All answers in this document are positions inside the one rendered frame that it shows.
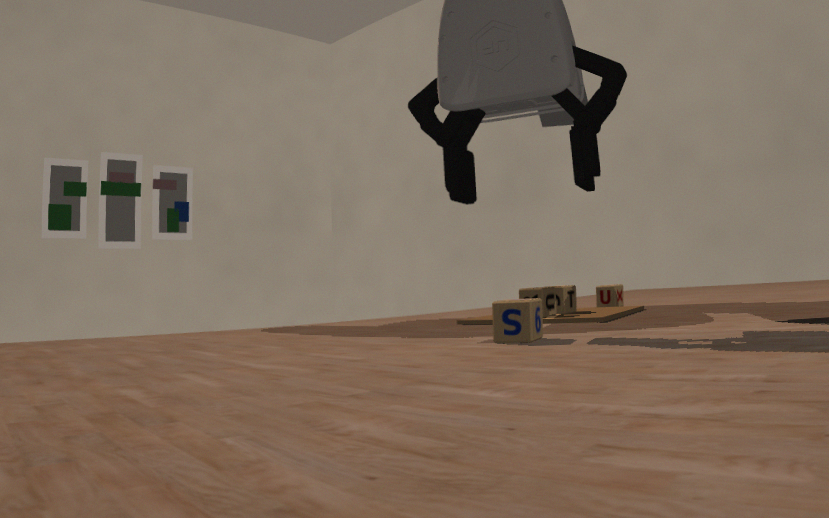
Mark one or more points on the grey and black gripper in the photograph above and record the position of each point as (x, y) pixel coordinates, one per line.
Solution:
(500, 52)

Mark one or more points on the tan wooden letter block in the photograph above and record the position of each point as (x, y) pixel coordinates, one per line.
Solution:
(609, 296)
(565, 299)
(517, 320)
(546, 294)

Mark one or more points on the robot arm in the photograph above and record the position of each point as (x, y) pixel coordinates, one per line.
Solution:
(559, 118)

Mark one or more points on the orange flat mat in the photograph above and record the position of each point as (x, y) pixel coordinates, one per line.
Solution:
(582, 315)

